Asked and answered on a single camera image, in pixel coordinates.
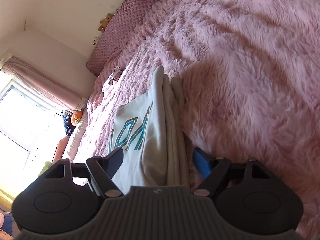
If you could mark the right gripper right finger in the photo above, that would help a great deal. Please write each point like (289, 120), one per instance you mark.
(214, 172)

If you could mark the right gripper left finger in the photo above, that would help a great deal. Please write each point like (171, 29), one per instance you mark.
(101, 171)

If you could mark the white sweatshirt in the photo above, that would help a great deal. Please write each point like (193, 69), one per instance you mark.
(149, 132)

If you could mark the green plush toy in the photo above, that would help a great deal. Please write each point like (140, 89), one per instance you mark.
(47, 165)

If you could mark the orange plush toy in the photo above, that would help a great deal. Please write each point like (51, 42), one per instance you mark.
(76, 118)

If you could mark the navy blue pillow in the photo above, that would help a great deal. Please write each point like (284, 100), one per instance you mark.
(69, 127)

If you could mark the small white pink garment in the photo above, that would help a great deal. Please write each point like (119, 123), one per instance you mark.
(113, 78)

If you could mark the pink fluffy blanket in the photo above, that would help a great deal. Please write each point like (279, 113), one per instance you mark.
(250, 77)

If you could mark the pink curtain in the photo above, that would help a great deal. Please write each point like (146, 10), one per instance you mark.
(43, 85)

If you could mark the brown teddy bear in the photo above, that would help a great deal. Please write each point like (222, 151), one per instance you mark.
(104, 23)

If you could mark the pink quilted headboard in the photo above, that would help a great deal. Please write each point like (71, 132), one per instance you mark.
(128, 15)

